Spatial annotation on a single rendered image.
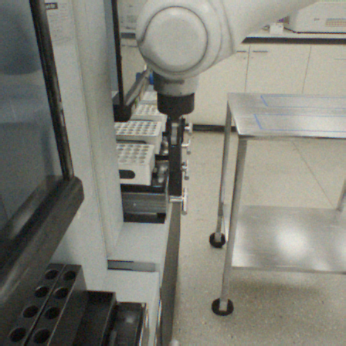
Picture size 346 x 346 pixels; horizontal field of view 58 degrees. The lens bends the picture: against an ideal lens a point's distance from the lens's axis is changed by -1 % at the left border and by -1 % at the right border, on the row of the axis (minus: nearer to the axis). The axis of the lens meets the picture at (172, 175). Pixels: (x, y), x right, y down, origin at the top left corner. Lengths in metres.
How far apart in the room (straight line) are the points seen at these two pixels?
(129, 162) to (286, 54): 2.49
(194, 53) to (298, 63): 2.71
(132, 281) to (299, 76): 2.72
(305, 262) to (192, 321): 0.51
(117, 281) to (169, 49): 0.39
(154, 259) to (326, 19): 2.72
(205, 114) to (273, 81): 0.68
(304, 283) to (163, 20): 1.45
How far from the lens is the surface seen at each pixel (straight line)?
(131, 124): 0.87
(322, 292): 1.67
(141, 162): 0.67
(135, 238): 0.66
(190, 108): 0.62
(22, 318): 0.38
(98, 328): 0.43
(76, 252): 0.44
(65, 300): 0.38
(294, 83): 3.11
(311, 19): 3.06
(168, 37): 0.38
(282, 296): 1.59
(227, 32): 0.43
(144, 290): 0.57
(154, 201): 0.67
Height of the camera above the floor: 1.17
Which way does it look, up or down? 30 degrees down
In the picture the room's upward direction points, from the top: straight up
